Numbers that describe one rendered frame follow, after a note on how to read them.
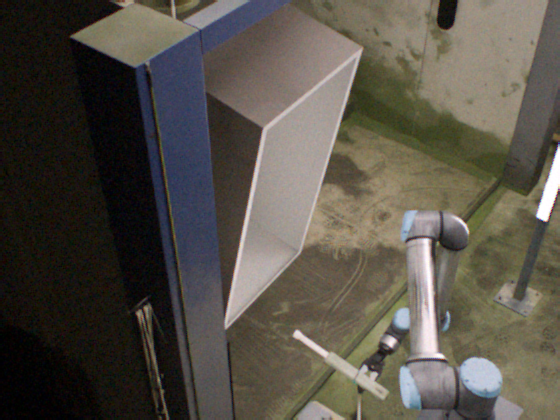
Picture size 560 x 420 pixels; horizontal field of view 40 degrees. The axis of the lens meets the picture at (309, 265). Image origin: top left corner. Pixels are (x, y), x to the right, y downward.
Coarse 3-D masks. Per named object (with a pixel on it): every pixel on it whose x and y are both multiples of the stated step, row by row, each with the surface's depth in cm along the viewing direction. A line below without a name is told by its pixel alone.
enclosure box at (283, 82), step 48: (240, 48) 259; (288, 48) 265; (336, 48) 270; (240, 96) 245; (288, 96) 249; (336, 96) 294; (240, 144) 249; (288, 144) 326; (240, 192) 264; (288, 192) 345; (240, 240) 282; (288, 240) 366; (240, 288) 347
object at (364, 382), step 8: (296, 336) 336; (304, 336) 336; (312, 344) 334; (320, 352) 333; (328, 360) 331; (336, 360) 331; (344, 360) 332; (336, 368) 331; (344, 368) 330; (352, 368) 330; (352, 376) 328; (360, 376) 328; (360, 384) 328; (368, 384) 327; (376, 384) 327; (360, 392) 344; (376, 392) 326; (384, 392) 326; (384, 400) 327
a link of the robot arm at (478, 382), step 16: (464, 368) 265; (480, 368) 266; (496, 368) 268; (464, 384) 263; (480, 384) 261; (496, 384) 262; (464, 400) 264; (480, 400) 263; (496, 400) 269; (480, 416) 270
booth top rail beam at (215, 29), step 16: (224, 0) 159; (240, 0) 159; (256, 0) 162; (272, 0) 166; (288, 0) 171; (192, 16) 154; (208, 16) 155; (224, 16) 155; (240, 16) 160; (256, 16) 164; (208, 32) 153; (224, 32) 158; (240, 32) 162; (208, 48) 156
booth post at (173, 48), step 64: (128, 64) 142; (192, 64) 154; (128, 128) 154; (192, 128) 163; (128, 192) 169; (192, 192) 174; (128, 256) 187; (192, 256) 186; (192, 320) 200; (192, 384) 216
